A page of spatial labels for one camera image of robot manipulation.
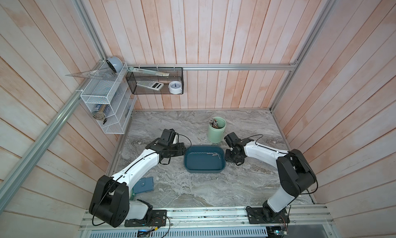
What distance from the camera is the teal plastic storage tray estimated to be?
896 millimetres

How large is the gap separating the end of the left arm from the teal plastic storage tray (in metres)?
0.14

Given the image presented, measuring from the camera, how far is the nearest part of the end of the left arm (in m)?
0.60
